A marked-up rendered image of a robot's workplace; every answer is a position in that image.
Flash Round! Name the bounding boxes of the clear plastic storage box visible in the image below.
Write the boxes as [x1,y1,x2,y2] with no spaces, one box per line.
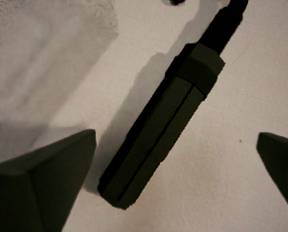
[0,0,119,163]

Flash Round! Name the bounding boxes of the black umbrella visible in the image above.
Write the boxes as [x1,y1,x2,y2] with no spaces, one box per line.
[97,0,249,210]

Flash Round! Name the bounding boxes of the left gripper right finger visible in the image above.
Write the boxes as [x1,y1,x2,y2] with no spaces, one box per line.
[256,132,288,204]

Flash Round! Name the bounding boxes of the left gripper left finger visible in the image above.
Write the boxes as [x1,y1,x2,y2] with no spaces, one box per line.
[0,129,97,232]

